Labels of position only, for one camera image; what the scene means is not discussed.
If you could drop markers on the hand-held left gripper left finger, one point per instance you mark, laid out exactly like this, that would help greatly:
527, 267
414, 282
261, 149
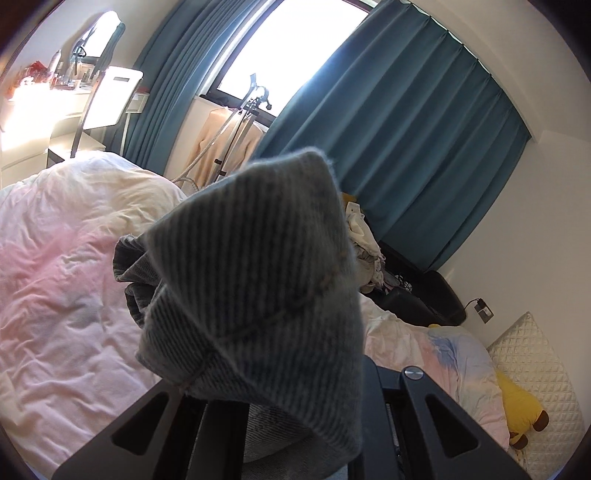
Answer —
221, 438

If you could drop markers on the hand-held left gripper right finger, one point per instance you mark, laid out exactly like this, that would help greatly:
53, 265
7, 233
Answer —
371, 406

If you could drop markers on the grey-blue pants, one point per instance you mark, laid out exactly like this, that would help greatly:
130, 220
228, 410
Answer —
258, 277

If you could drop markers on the pastel blue pillow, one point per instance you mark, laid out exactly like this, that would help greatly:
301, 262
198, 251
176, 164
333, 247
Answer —
461, 369

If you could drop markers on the black armchair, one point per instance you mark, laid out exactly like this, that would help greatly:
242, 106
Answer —
429, 300

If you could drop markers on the cream quilted headboard cushion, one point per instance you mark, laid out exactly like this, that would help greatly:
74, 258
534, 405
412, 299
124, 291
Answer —
545, 369

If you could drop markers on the white cloth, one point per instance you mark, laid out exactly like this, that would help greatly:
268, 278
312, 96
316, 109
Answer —
362, 228

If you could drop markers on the pastel pink duvet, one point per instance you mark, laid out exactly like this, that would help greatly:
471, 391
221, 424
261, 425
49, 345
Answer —
69, 300

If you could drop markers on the mustard cloth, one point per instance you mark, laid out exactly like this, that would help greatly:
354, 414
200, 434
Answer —
348, 199

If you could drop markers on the beige garment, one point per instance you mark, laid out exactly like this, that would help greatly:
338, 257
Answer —
249, 143

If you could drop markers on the black garment steamer stand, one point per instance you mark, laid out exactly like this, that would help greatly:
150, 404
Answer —
256, 92

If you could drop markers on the window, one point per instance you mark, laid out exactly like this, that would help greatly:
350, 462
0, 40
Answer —
286, 60

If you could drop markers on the white vanity desk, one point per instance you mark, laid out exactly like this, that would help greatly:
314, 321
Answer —
27, 138

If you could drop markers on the white chair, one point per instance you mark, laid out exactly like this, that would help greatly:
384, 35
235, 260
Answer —
113, 97

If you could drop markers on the white spray bottle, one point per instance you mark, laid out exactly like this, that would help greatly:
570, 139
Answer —
56, 67

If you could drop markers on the red packaged item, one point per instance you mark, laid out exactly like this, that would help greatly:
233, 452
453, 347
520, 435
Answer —
32, 74

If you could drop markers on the arched vanity mirror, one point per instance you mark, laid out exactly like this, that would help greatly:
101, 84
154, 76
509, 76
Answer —
99, 32

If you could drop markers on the wall socket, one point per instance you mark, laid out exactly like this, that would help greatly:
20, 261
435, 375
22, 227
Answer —
485, 311

